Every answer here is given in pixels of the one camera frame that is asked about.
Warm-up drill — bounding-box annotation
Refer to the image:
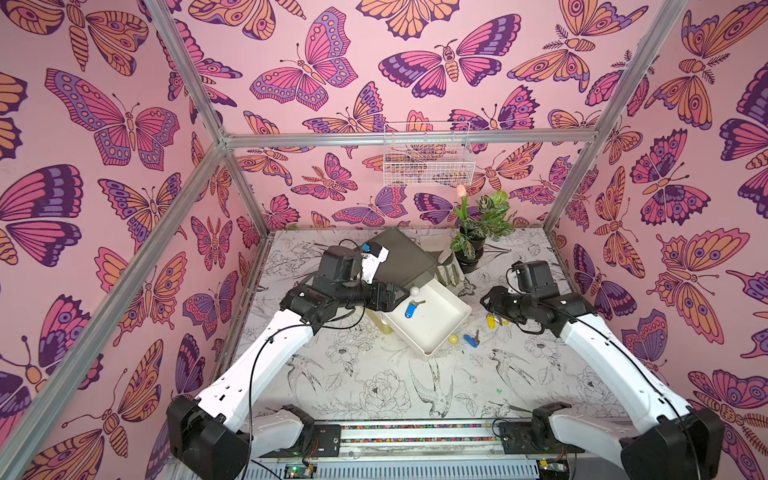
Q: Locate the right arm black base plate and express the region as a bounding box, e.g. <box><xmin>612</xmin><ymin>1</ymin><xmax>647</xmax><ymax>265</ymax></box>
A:
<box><xmin>492</xmin><ymin>420</ymin><xmax>584</xmax><ymax>457</ymax></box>

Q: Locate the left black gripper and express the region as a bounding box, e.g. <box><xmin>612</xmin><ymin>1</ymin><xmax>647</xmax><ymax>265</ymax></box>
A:
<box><xmin>333</xmin><ymin>277</ymin><xmax>409</xmax><ymax>314</ymax></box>

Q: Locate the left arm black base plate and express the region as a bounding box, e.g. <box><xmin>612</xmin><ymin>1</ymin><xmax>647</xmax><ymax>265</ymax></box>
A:
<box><xmin>260</xmin><ymin>424</ymin><xmax>342</xmax><ymax>459</ymax></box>

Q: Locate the white wire wall basket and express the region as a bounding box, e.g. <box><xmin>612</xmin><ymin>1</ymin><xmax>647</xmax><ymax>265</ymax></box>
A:
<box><xmin>381</xmin><ymin>129</ymin><xmax>476</xmax><ymax>188</ymax></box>

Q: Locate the white drawer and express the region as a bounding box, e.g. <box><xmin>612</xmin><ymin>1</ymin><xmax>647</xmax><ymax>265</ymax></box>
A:
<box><xmin>381</xmin><ymin>279</ymin><xmax>472</xmax><ymax>357</ymax></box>

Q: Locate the blue tagged key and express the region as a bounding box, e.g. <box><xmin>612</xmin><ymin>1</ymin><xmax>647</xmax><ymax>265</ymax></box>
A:
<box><xmin>404</xmin><ymin>300</ymin><xmax>425</xmax><ymax>319</ymax></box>
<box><xmin>463</xmin><ymin>331</ymin><xmax>480</xmax><ymax>348</ymax></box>

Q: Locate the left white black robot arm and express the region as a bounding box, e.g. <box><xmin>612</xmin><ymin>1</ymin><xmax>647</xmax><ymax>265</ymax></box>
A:
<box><xmin>167</xmin><ymin>241</ymin><xmax>409</xmax><ymax>479</ymax></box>

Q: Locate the potted green plant pink tulip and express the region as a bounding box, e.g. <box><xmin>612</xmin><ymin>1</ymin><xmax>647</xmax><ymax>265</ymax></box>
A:
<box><xmin>450</xmin><ymin>185</ymin><xmax>515</xmax><ymax>273</ymax></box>

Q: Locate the aluminium front rail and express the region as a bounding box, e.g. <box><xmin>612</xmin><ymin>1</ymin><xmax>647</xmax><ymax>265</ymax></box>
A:
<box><xmin>173</xmin><ymin>419</ymin><xmax>667</xmax><ymax>463</ymax></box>

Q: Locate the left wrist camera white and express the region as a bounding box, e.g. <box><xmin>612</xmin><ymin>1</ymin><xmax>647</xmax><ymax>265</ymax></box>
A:
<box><xmin>360</xmin><ymin>241</ymin><xmax>389</xmax><ymax>284</ymax></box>

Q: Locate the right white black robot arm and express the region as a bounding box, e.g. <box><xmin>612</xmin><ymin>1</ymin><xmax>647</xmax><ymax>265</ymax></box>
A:
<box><xmin>480</xmin><ymin>261</ymin><xmax>724</xmax><ymax>479</ymax></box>

